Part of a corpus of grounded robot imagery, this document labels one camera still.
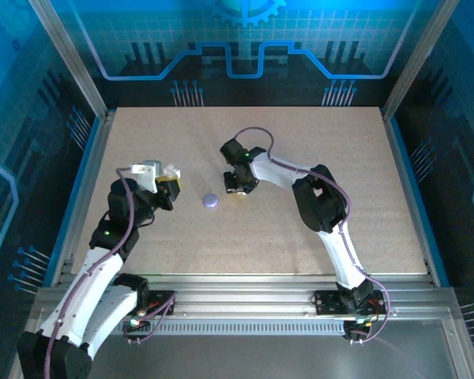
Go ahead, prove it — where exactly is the slotted grey cable duct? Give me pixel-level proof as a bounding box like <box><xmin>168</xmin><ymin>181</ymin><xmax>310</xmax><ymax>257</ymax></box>
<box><xmin>114</xmin><ymin>320</ymin><xmax>347</xmax><ymax>336</ymax></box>

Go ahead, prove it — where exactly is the aluminium table side rail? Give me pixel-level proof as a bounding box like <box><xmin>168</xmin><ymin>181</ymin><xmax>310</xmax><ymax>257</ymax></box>
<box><xmin>380</xmin><ymin>108</ymin><xmax>450</xmax><ymax>287</ymax></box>
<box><xmin>49</xmin><ymin>110</ymin><xmax>118</xmax><ymax>287</ymax></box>

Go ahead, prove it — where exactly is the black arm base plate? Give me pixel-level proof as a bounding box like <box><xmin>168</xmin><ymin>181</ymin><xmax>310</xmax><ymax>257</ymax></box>
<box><xmin>145</xmin><ymin>289</ymin><xmax>178</xmax><ymax>317</ymax></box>
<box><xmin>314</xmin><ymin>290</ymin><xmax>384</xmax><ymax>317</ymax></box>

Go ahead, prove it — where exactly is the aluminium mounting rail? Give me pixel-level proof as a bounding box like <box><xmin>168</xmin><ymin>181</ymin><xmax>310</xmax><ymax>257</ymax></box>
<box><xmin>35</xmin><ymin>273</ymin><xmax>457</xmax><ymax>321</ymax></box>

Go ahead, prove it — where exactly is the grey metal base plate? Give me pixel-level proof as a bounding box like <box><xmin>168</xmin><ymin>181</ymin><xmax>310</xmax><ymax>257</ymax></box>
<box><xmin>7</xmin><ymin>331</ymin><xmax>474</xmax><ymax>379</ymax></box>

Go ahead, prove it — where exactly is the aluminium frame post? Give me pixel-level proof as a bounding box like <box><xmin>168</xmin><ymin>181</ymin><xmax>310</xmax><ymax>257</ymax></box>
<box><xmin>381</xmin><ymin>0</ymin><xmax>461</xmax><ymax>119</ymax></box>
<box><xmin>27</xmin><ymin>0</ymin><xmax>118</xmax><ymax>122</ymax></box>

